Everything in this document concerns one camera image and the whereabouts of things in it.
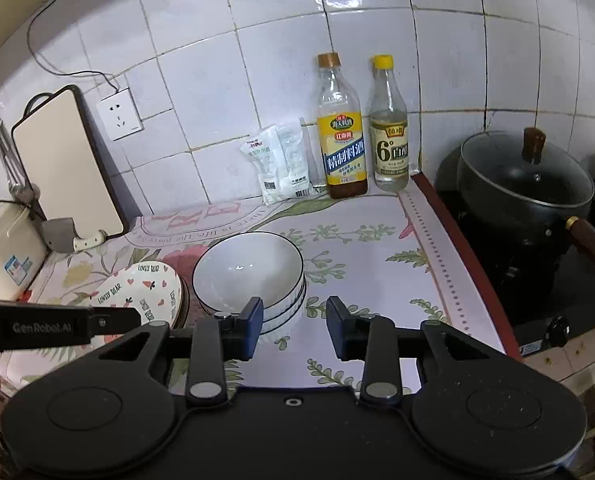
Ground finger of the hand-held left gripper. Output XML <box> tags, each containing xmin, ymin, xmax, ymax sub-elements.
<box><xmin>88</xmin><ymin>306</ymin><xmax>142</xmax><ymax>337</ymax></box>

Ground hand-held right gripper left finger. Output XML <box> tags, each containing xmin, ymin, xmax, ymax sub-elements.
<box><xmin>98</xmin><ymin>296</ymin><xmax>264</xmax><ymax>408</ymax></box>

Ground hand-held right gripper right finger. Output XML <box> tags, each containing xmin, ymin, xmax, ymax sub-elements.
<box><xmin>326</xmin><ymin>296</ymin><xmax>481</xmax><ymax>406</ymax></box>

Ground white ribbed bowl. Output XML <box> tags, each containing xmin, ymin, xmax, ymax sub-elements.
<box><xmin>192</xmin><ymin>231</ymin><xmax>305</xmax><ymax>318</ymax></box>
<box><xmin>204</xmin><ymin>300</ymin><xmax>306</xmax><ymax>337</ymax></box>
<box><xmin>198</xmin><ymin>280</ymin><xmax>307</xmax><ymax>328</ymax></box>

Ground rabbit print plate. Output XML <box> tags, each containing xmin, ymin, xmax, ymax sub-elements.
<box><xmin>94</xmin><ymin>261</ymin><xmax>183</xmax><ymax>333</ymax></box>

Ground floral tablecloth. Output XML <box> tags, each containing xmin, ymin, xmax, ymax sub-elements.
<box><xmin>0</xmin><ymin>177</ymin><xmax>508</xmax><ymax>396</ymax></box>

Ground cream rice cooker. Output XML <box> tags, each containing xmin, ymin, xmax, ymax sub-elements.
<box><xmin>0</xmin><ymin>200</ymin><xmax>48</xmax><ymax>303</ymax></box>

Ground white seasoning bag red print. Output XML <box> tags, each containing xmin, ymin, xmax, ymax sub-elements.
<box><xmin>241</xmin><ymin>127</ymin><xmax>291</xmax><ymax>206</ymax></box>

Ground cooking wine bottle brown cap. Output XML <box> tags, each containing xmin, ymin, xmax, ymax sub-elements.
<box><xmin>316</xmin><ymin>52</ymin><xmax>369</xmax><ymax>199</ymax></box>

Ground cream cutting board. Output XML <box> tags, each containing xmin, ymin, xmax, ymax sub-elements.
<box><xmin>11</xmin><ymin>84</ymin><xmax>131</xmax><ymax>238</ymax></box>

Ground metal kitchen tongs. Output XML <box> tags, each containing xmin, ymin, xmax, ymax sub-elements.
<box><xmin>0</xmin><ymin>104</ymin><xmax>41</xmax><ymax>202</ymax></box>

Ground vinegar bottle yellow cap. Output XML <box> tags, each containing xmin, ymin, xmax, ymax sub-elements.
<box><xmin>369</xmin><ymin>55</ymin><xmax>411</xmax><ymax>192</ymax></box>

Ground black gas stove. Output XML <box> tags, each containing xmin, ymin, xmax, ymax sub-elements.
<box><xmin>435</xmin><ymin>160</ymin><xmax>595</xmax><ymax>353</ymax></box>

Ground black wok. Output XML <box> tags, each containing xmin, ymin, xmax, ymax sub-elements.
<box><xmin>435</xmin><ymin>130</ymin><xmax>595</xmax><ymax>281</ymax></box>

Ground glass wok lid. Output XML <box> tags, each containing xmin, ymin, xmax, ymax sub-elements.
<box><xmin>457</xmin><ymin>127</ymin><xmax>595</xmax><ymax>211</ymax></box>

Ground cleaver with spotted handle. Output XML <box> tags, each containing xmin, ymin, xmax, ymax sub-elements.
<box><xmin>40</xmin><ymin>216</ymin><xmax>109</xmax><ymax>254</ymax></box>

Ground white wall socket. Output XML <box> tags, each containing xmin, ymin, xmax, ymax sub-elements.
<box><xmin>96</xmin><ymin>87</ymin><xmax>144</xmax><ymax>142</ymax></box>

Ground black cable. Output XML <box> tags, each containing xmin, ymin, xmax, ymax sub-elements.
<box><xmin>25</xmin><ymin>0</ymin><xmax>128</xmax><ymax>95</ymax></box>

